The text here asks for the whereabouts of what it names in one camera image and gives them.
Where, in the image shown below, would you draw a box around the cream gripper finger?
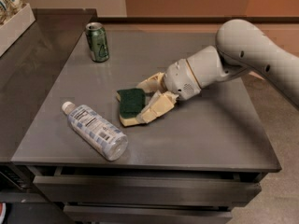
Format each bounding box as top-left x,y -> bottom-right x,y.
136,91 -> 178,123
137,72 -> 166,93

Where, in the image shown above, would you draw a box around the clear blue-label plastic bottle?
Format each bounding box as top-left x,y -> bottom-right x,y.
62,102 -> 128,161

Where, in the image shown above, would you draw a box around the upper steel drawer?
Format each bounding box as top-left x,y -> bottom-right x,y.
34,175 -> 261,207

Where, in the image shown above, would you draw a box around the red object at floor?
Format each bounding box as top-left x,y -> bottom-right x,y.
0,203 -> 7,224

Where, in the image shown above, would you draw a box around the white cardboard snack box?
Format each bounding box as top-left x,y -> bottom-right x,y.
0,4 -> 36,57

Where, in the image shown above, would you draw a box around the snack packets in box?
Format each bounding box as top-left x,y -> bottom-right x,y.
0,0 -> 24,24

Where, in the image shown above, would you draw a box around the steel drawer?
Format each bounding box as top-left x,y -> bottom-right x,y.
34,175 -> 261,207
64,205 -> 232,224

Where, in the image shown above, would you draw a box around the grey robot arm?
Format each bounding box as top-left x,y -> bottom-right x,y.
137,20 -> 299,123

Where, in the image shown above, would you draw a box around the green and yellow sponge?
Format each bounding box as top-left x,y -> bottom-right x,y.
117,88 -> 146,127

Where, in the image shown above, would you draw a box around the lower steel drawer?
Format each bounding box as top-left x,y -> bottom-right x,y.
64,205 -> 232,224

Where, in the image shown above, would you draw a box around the green soda can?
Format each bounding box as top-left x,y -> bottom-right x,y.
85,22 -> 109,63

